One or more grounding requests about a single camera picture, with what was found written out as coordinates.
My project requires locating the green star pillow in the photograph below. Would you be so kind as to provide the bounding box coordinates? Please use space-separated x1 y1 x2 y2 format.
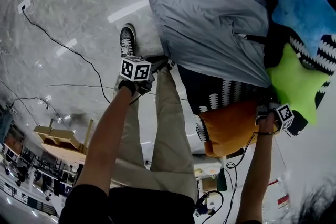
265 43 330 126

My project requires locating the black wristband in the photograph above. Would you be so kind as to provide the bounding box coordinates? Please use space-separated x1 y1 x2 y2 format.
118 80 138 97

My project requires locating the round wooden table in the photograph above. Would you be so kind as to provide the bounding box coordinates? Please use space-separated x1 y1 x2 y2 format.
33 119 94 163

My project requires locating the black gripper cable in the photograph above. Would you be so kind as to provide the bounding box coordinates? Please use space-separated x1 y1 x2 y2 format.
194 131 263 224

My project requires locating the person's left forearm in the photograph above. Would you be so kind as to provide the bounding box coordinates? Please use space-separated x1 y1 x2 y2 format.
75 83 137 192

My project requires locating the person's right forearm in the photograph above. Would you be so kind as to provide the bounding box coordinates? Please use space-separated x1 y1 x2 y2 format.
236 112 276 224

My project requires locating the clear water jug red label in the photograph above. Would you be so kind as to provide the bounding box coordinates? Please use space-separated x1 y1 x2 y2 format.
267 177 292 216

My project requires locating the black floor cable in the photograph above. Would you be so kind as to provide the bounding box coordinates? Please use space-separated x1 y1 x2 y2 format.
22 6 111 104

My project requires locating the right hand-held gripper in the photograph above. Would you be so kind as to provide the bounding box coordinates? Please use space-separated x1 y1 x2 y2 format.
256 102 295 132

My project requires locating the orange cushion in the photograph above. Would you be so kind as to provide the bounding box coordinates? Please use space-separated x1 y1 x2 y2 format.
199 101 279 158

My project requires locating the white power strip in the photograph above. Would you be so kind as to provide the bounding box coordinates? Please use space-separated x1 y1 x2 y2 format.
17 0 34 14

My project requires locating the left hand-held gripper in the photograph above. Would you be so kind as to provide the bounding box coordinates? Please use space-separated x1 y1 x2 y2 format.
119 56 155 95

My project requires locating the person's black t-shirt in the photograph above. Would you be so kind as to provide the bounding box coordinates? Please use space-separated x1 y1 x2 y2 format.
59 185 196 224

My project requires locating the grey cloth garment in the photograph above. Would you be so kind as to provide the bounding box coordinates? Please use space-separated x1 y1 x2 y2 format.
141 0 272 88

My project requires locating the blue star pillow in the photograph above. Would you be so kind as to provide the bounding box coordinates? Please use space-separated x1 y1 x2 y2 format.
268 0 336 57

